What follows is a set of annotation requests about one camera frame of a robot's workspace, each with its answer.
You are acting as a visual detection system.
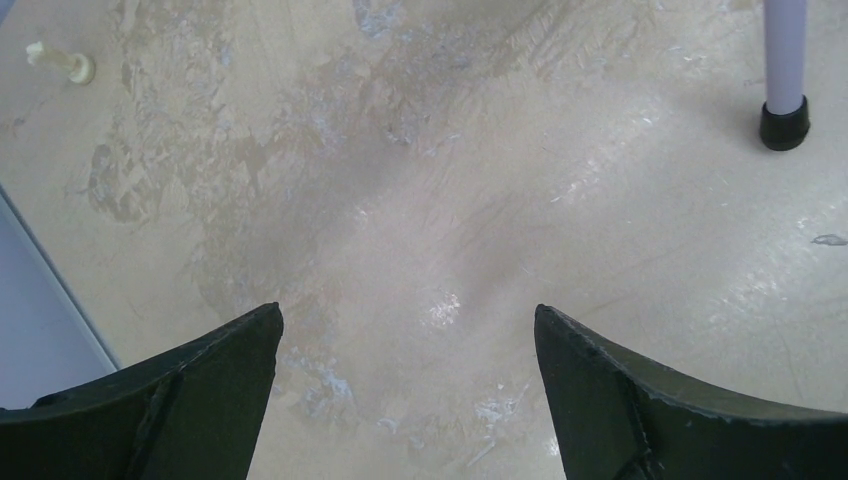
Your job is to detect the cream chess pawn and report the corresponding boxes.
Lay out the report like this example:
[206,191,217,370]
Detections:
[25,41,96,85]

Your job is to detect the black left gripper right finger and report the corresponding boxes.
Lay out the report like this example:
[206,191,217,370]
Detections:
[534,305,847,479]

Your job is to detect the lilac music stand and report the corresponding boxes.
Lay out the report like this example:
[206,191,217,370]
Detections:
[759,0,811,151]

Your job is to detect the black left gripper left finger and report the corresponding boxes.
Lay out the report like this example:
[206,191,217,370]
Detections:
[1,303,284,479]

